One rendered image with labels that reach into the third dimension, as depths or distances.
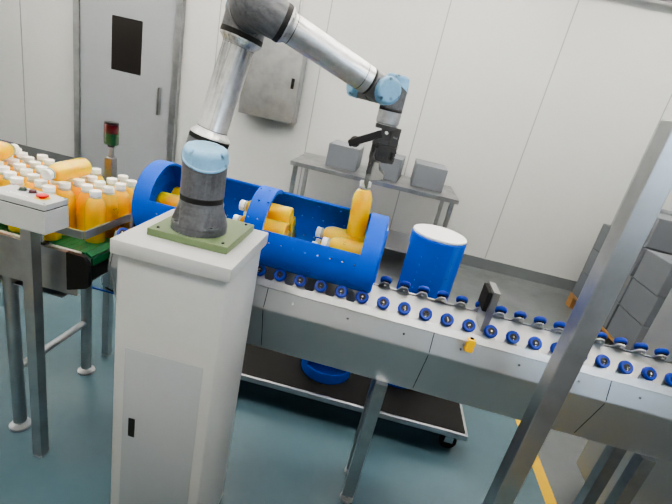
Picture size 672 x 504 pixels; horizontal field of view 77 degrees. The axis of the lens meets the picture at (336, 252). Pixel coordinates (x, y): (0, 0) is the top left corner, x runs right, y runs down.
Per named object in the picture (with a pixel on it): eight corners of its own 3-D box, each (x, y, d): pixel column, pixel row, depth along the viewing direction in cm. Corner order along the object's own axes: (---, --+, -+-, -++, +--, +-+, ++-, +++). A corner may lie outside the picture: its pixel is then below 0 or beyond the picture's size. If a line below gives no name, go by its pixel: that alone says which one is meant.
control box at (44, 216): (45, 235, 133) (44, 204, 129) (-13, 220, 135) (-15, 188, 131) (69, 227, 142) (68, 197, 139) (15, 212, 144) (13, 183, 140)
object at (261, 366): (459, 458, 219) (468, 436, 214) (183, 382, 228) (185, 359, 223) (448, 393, 267) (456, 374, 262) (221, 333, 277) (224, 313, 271)
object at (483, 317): (486, 332, 151) (501, 294, 145) (474, 329, 151) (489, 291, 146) (481, 319, 160) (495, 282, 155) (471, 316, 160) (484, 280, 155)
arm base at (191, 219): (216, 242, 112) (219, 207, 109) (160, 230, 112) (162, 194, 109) (233, 226, 126) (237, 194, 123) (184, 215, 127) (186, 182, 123)
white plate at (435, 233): (470, 235, 227) (469, 237, 227) (420, 220, 236) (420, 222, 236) (462, 248, 202) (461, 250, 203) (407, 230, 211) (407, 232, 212)
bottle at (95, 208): (84, 245, 155) (84, 196, 148) (84, 237, 160) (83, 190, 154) (106, 245, 159) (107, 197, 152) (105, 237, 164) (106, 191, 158)
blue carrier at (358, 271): (367, 307, 144) (388, 228, 135) (128, 242, 152) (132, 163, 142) (373, 276, 171) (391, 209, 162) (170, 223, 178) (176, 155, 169)
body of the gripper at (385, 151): (391, 166, 139) (401, 129, 134) (366, 160, 139) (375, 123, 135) (392, 163, 146) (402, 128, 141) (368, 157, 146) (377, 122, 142)
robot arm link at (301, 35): (247, -39, 94) (412, 79, 116) (242, -31, 103) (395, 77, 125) (225, 12, 96) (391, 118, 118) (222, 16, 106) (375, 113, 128)
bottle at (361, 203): (366, 235, 155) (376, 185, 148) (363, 240, 148) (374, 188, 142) (347, 230, 156) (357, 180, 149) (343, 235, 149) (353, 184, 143)
